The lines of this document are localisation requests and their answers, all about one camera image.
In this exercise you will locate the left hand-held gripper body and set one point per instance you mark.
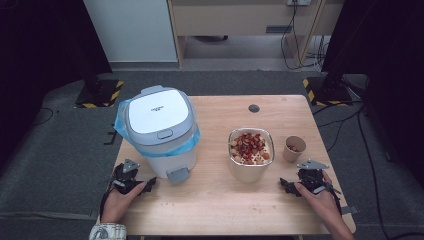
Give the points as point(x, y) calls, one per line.
point(125, 181)

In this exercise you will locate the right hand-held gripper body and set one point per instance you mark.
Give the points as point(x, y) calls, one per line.
point(310, 178)

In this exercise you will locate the brown paper cup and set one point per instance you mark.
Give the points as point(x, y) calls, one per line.
point(290, 156)

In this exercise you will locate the white grey pedal trash can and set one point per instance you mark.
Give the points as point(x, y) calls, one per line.
point(158, 113)

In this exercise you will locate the person's left hand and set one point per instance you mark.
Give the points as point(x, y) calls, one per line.
point(118, 206)

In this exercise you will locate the person's right hand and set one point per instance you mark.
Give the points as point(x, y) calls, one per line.
point(321, 205)

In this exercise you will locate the metal bowl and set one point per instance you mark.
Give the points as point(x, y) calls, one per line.
point(248, 173)

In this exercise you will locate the pile of red dried fruit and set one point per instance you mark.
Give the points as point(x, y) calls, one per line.
point(249, 146)

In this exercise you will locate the grey table grommet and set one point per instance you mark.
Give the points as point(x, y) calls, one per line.
point(254, 108)

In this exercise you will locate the striped black stand base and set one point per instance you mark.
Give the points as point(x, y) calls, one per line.
point(328, 93)
point(100, 95)

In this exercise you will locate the black curtain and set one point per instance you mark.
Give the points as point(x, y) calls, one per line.
point(40, 50)
point(393, 66)

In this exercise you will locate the white cabinet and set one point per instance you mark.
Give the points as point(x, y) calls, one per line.
point(133, 30)

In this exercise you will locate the light wooden desk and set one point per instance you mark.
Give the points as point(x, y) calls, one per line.
point(233, 16)

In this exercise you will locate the white power strip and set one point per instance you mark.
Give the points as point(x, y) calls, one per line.
point(299, 2)

